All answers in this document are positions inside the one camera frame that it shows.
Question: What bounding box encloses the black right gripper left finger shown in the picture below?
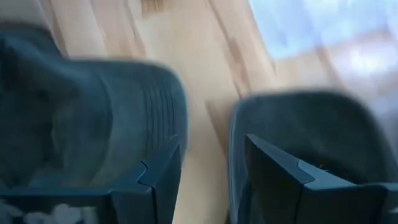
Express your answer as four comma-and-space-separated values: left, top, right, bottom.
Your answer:
107, 136, 182, 224

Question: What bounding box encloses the grey-blue cap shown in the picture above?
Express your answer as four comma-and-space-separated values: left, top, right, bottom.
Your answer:
0, 24, 189, 191

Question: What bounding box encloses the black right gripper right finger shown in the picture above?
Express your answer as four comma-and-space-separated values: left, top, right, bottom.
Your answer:
244, 134, 398, 224

